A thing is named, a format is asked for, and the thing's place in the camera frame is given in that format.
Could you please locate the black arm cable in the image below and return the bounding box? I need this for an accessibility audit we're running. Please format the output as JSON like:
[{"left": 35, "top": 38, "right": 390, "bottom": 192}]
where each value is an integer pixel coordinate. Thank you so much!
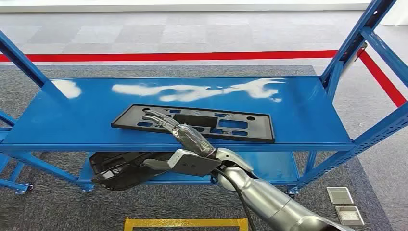
[{"left": 210, "top": 168, "right": 257, "bottom": 231}]

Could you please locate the black ribbed plastic part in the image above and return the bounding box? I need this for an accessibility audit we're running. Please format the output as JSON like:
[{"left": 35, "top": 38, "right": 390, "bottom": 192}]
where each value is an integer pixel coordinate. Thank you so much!
[{"left": 89, "top": 152, "right": 179, "bottom": 192}]

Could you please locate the grey floor socket plate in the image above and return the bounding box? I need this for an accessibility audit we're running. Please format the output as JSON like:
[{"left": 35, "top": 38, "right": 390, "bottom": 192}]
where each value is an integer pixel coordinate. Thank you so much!
[
  {"left": 334, "top": 205, "right": 365, "bottom": 227},
  {"left": 326, "top": 186, "right": 355, "bottom": 205}
]

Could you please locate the black plastic panel with cutouts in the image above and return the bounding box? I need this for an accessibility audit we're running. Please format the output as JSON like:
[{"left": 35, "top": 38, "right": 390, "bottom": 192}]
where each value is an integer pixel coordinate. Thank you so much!
[{"left": 111, "top": 103, "right": 276, "bottom": 144}]

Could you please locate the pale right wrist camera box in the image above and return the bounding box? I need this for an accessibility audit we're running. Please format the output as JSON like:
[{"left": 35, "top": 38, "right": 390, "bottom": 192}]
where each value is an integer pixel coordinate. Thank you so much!
[{"left": 167, "top": 149, "right": 222, "bottom": 178}]

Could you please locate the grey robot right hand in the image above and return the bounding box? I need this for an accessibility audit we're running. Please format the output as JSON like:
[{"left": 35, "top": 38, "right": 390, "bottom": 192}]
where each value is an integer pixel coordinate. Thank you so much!
[{"left": 142, "top": 110, "right": 217, "bottom": 170}]

